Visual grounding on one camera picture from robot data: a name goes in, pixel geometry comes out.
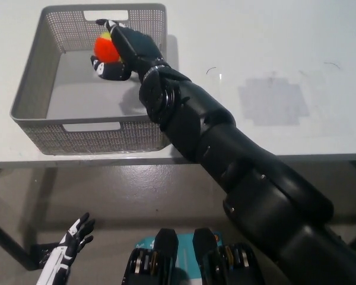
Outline yellow and orange tennis ball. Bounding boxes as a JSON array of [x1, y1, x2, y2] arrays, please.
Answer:
[[94, 31, 122, 64]]

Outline grey perforated plastic basket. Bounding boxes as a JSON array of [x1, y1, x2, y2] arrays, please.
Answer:
[[9, 3, 171, 155]]

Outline black robot legs and feet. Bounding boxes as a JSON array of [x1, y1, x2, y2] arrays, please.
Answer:
[[123, 227, 259, 285]]

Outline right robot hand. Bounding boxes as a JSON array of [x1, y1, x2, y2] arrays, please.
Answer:
[[90, 18, 164, 81]]

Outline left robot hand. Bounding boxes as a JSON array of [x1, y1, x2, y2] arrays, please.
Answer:
[[58, 212, 96, 268]]

